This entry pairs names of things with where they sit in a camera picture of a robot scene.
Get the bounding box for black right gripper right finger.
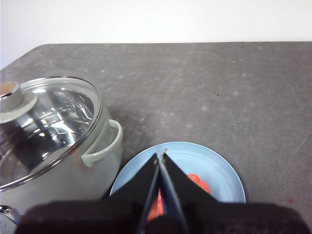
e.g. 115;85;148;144
159;148;219;234

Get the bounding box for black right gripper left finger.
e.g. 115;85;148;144
108;153;161;221

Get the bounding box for orange pumpkin with green stem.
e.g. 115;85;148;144
147;173;211;221

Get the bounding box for glass lid with green knob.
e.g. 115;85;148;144
0;76;102;192

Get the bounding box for blue round plate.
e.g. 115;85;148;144
109;141;247;204

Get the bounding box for pale green electric steamer pot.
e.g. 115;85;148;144
0;97;124;234

